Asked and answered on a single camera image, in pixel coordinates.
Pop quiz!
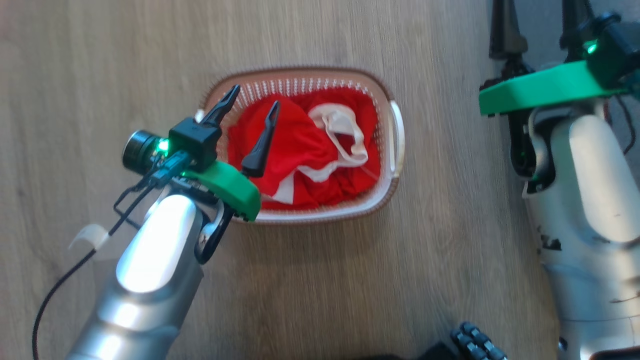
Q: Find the white tape tab on cable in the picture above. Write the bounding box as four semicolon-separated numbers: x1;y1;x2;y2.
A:
68;224;110;251

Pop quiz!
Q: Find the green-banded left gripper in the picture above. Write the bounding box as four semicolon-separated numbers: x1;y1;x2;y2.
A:
181;84;281;266

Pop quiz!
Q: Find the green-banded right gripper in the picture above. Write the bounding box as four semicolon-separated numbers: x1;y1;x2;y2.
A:
479;0;626;179

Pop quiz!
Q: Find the beige plastic laundry basket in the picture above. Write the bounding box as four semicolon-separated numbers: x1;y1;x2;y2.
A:
199;66;406;225

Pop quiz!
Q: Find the red garment with white trim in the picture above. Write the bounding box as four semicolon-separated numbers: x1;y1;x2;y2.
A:
227;87;382;211

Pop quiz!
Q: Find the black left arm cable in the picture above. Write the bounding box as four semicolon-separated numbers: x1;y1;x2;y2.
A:
31;152;193;360

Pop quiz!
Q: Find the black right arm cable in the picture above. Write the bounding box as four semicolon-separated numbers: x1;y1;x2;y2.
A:
602;95;637;156

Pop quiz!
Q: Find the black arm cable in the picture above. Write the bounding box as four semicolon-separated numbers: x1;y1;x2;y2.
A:
602;95;637;156
31;152;193;360

